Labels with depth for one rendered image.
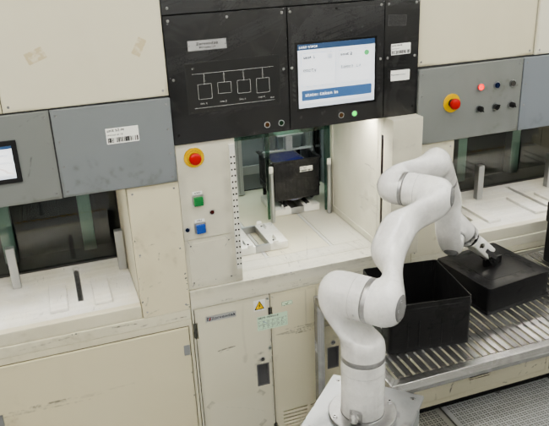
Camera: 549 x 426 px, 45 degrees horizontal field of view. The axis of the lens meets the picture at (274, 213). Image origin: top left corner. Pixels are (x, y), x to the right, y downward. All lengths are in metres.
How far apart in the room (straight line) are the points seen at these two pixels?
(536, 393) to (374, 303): 1.85
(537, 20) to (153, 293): 1.70
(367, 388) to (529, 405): 1.60
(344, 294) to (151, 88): 0.89
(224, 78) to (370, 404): 1.08
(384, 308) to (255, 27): 0.99
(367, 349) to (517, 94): 1.30
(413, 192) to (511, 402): 1.64
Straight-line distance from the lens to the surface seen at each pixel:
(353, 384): 1.85
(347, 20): 2.30
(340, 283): 1.74
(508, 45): 2.67
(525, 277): 2.53
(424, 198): 1.89
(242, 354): 2.57
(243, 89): 2.20
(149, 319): 2.40
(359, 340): 1.79
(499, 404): 3.33
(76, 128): 2.12
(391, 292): 1.70
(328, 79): 2.30
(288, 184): 2.92
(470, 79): 2.57
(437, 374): 2.14
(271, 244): 2.62
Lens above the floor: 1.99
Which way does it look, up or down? 22 degrees down
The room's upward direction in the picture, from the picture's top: 3 degrees counter-clockwise
